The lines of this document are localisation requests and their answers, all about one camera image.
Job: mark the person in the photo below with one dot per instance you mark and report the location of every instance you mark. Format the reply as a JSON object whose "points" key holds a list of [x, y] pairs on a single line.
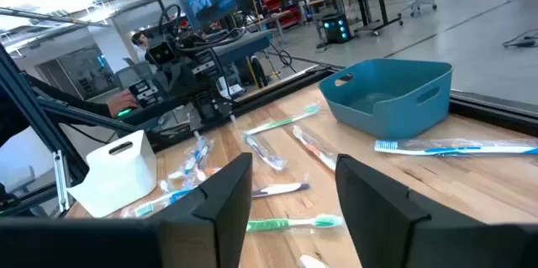
{"points": [[140, 43], [75, 102]]}

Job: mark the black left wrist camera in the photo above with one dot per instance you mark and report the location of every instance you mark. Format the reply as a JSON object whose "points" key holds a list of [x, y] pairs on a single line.
{"points": [[161, 54]]}

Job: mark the teal plastic bin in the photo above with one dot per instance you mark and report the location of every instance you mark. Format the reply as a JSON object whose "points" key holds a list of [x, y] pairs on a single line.
{"points": [[378, 121]]}

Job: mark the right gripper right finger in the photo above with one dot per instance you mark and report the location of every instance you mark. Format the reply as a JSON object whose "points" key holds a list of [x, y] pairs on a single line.
{"points": [[378, 217]]}

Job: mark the green toothbrush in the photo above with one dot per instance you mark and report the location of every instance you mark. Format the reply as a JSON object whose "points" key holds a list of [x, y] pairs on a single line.
{"points": [[286, 122], [269, 224]]}

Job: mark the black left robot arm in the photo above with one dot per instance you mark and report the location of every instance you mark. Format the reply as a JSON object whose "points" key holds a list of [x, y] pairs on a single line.
{"points": [[189, 43]]}

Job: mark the black glowing computer mouse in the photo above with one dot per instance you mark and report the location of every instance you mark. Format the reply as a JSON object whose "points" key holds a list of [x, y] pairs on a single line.
{"points": [[124, 113]]}

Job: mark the black standing desk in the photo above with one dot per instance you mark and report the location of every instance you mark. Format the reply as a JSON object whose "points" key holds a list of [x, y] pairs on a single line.
{"points": [[382, 7]]}

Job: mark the person's hand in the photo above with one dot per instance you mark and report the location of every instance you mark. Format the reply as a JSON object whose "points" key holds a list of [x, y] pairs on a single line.
{"points": [[122, 102]]}

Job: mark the black aluminium table frame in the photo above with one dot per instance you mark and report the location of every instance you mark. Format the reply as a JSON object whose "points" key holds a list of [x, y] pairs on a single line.
{"points": [[496, 119]]}

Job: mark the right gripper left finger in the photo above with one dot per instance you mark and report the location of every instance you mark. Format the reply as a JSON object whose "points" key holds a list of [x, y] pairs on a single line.
{"points": [[218, 217]]}

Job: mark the black computer with blue lights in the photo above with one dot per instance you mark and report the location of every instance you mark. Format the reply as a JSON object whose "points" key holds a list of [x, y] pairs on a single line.
{"points": [[336, 28]]}

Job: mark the white plastic bin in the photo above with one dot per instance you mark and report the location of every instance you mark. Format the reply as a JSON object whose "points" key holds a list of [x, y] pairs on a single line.
{"points": [[117, 180]]}

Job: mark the silver aluminium bracket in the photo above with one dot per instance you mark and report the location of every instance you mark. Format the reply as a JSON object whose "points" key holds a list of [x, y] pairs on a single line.
{"points": [[62, 180]]}

